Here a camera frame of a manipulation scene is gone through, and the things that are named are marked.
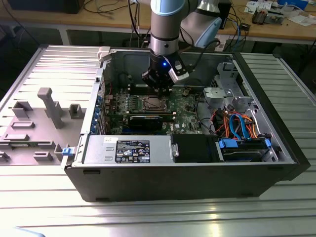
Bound black camera cable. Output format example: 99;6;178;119
177;39;222;73

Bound hard disk in blue carrier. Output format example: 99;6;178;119
217;138;272;162

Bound grey electronic module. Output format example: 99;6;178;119
265;9;284;25

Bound metal CPU cooler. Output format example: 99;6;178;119
251;6;269;25

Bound green motherboard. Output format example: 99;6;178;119
98;83;207;136

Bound grey power supply unit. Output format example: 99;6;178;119
82;135;173;165

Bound wooden desk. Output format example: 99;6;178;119
0;0;316;47

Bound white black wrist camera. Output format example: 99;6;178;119
168;60;190;84

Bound white paper sheets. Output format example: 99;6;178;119
287;13;316;27

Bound CPU socket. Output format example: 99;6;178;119
140;95;169;111

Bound printed leaflets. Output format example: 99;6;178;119
244;0;262;14

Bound black desktop device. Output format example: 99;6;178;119
218;0;233;30

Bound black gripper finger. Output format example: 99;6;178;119
141;70;165;97
162;75;175;98

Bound silver metal drive cage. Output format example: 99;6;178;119
202;61;259;117

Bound blue wire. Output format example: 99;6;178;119
229;112;251;142

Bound black computer box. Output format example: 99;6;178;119
7;0;83;15

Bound orange wire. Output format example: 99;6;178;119
238;111;260;139

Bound black green graphics card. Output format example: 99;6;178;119
128;115;163;131

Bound grey parts rack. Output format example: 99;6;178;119
0;87;86;166

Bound black open PC case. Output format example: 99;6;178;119
60;46;311;203

